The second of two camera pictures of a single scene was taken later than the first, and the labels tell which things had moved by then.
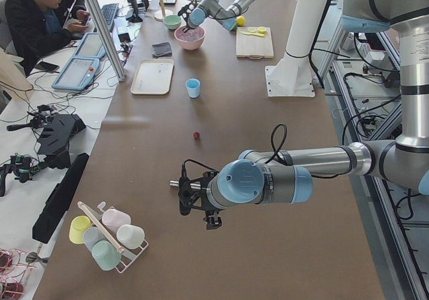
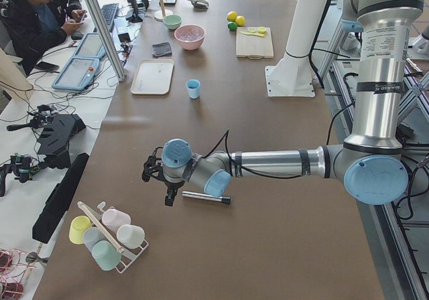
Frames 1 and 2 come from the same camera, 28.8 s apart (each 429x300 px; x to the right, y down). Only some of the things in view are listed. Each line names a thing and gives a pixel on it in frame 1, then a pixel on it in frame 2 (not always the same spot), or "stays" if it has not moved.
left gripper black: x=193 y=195 → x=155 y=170
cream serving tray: x=153 y=77 stays
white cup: x=130 y=236 stays
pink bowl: x=192 y=39 stays
